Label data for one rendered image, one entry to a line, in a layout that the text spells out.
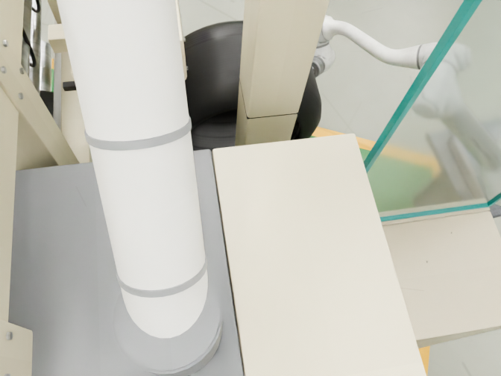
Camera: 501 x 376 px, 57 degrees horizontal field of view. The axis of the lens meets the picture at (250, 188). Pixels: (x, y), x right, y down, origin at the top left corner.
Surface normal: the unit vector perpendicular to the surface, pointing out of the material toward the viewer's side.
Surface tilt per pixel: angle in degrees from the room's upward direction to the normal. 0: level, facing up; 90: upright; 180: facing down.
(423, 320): 0
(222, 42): 9
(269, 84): 90
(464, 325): 0
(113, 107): 53
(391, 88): 0
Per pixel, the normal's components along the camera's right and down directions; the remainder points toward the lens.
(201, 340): 0.07, -0.41
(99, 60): -0.17, 0.44
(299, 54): 0.16, 0.90
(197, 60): -0.38, -0.32
